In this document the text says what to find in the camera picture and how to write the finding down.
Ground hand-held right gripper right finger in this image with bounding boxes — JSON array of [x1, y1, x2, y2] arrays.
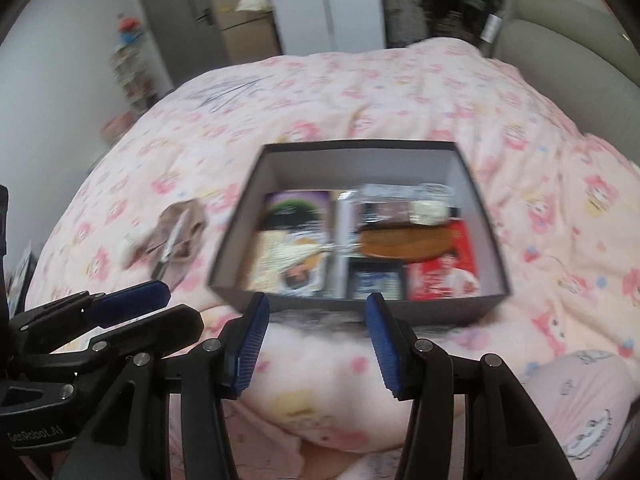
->
[[365, 292, 566, 480]]

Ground pink cartoon printed blanket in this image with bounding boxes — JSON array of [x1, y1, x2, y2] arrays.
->
[[25, 40, 640, 451]]

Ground brown tube with cream label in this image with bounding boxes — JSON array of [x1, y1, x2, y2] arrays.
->
[[357, 182, 456, 228]]

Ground black cardboard box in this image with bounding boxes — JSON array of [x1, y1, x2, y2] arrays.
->
[[207, 141, 513, 328]]

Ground grey padded headboard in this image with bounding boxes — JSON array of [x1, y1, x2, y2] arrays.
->
[[492, 0, 640, 161]]

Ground red envelope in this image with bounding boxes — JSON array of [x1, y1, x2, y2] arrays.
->
[[405, 220, 481, 301]]

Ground white wardrobe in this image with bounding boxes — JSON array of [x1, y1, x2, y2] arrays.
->
[[277, 0, 386, 56]]

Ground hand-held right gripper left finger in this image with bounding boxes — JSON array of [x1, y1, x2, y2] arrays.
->
[[65, 292, 271, 480]]

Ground person's pink pajamas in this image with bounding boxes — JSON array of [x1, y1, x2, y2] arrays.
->
[[165, 350, 636, 480]]

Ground white storage rack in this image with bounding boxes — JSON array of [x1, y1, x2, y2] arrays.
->
[[110, 42, 156, 111]]

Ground grey door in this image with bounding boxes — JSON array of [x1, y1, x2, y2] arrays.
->
[[134, 0, 231, 96]]

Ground small black tray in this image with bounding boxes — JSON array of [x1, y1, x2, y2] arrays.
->
[[347, 262, 406, 301]]

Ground dark open shelf unit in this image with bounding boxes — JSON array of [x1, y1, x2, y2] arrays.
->
[[377, 0, 521, 51]]

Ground portrait sticker card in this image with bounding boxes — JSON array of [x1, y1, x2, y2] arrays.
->
[[272, 245, 328, 296]]

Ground purple booklet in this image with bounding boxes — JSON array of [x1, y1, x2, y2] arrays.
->
[[260, 190, 333, 241]]

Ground wooden comb with tassel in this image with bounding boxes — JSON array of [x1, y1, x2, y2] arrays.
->
[[270, 225, 458, 266]]

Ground red and blue bags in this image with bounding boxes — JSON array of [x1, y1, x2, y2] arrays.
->
[[117, 17, 143, 46]]

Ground brown cardboard box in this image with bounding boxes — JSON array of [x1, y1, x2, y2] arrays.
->
[[210, 0, 281, 61]]

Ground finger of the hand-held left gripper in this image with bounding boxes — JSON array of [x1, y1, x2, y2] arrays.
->
[[10, 281, 171, 333], [25, 305, 203, 381]]

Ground brown cloth pouch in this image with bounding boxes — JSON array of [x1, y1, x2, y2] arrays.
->
[[125, 202, 208, 286]]

